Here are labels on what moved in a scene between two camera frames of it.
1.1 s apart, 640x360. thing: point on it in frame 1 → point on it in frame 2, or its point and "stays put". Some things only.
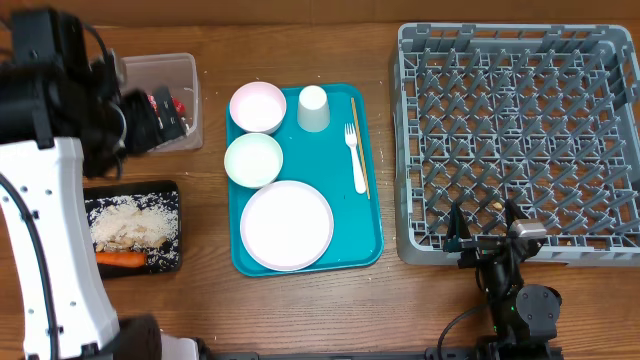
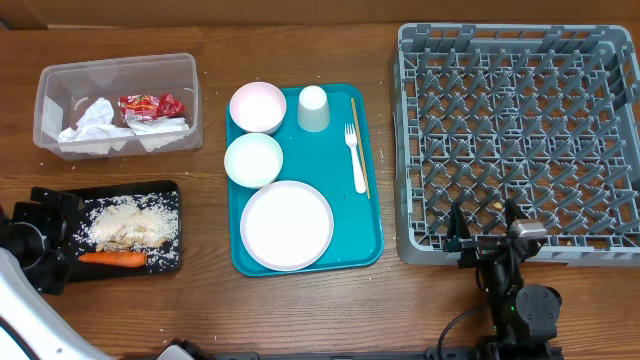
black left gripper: [149, 132] → [57, 220]
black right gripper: [476, 248] stays put
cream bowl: [253, 160] stays put
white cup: [313, 109] stays put
